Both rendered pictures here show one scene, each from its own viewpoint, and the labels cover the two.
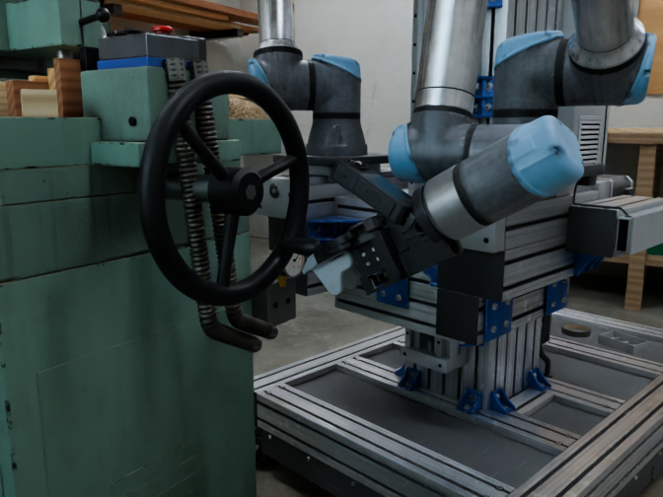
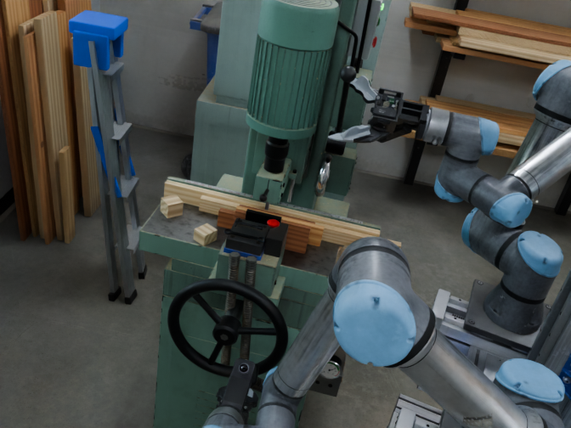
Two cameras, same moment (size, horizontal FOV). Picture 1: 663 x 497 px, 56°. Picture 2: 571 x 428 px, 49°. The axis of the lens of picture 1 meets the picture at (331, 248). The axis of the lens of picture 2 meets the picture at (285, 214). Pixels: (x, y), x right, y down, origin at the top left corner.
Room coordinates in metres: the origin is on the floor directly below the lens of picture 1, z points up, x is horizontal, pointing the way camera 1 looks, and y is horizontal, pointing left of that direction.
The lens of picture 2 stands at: (0.32, -0.87, 1.81)
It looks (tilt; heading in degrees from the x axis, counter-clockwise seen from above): 31 degrees down; 61
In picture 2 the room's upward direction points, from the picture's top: 11 degrees clockwise
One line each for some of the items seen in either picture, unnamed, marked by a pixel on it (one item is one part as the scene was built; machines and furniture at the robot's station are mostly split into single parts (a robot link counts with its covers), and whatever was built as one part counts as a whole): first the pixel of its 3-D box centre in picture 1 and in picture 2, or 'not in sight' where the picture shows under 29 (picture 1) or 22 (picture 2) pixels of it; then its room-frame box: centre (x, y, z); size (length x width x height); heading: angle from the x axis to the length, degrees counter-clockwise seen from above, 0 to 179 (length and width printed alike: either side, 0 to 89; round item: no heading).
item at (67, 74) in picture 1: (119, 91); (270, 231); (0.94, 0.31, 0.94); 0.20 x 0.01 x 0.08; 146
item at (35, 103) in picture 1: (38, 104); (205, 234); (0.78, 0.36, 0.92); 0.05 x 0.04 x 0.03; 27
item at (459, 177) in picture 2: not in sight; (460, 177); (1.25, 0.05, 1.22); 0.11 x 0.08 x 0.11; 101
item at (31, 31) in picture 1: (54, 32); (273, 181); (0.98, 0.41, 1.03); 0.14 x 0.07 x 0.09; 56
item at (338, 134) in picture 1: (336, 133); (517, 300); (1.53, -0.01, 0.87); 0.15 x 0.15 x 0.10
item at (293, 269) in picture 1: (286, 264); (329, 368); (1.06, 0.08, 0.65); 0.06 x 0.04 x 0.08; 146
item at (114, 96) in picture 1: (157, 106); (251, 260); (0.86, 0.24, 0.92); 0.15 x 0.13 x 0.09; 146
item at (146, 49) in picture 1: (159, 50); (257, 236); (0.87, 0.23, 0.99); 0.13 x 0.11 x 0.06; 146
